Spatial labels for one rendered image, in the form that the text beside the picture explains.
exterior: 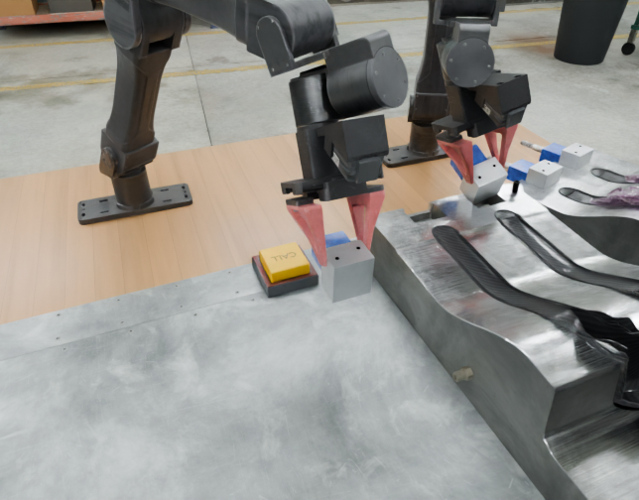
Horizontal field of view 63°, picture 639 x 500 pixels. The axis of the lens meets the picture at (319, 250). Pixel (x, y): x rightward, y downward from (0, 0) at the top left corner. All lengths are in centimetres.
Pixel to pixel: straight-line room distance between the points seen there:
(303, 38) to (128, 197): 53
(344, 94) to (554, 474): 42
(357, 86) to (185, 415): 41
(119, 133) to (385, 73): 50
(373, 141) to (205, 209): 54
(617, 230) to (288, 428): 57
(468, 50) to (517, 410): 41
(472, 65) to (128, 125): 51
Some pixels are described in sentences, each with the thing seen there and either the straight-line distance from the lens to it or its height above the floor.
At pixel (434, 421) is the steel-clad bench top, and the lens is 64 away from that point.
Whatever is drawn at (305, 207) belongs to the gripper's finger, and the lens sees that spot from 54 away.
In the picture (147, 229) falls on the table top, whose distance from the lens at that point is 95.
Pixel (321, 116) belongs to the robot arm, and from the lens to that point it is 56.
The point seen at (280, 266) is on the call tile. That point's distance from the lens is 76.
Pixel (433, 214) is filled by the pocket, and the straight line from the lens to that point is 82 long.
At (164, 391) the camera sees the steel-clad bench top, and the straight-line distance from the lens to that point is 67.
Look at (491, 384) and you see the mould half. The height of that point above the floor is 86.
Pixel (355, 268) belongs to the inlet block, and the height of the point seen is 95.
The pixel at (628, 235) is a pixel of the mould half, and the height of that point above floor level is 87.
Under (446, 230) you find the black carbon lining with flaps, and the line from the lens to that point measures 76.
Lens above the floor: 131
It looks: 37 degrees down
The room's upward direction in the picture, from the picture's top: straight up
